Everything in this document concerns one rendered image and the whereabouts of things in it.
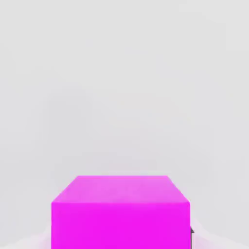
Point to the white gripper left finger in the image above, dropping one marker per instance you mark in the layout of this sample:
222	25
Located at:
39	242

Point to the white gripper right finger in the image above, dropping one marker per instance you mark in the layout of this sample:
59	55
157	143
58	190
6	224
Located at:
202	241

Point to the small magenta cube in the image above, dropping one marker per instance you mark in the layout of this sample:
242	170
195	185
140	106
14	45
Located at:
120	223

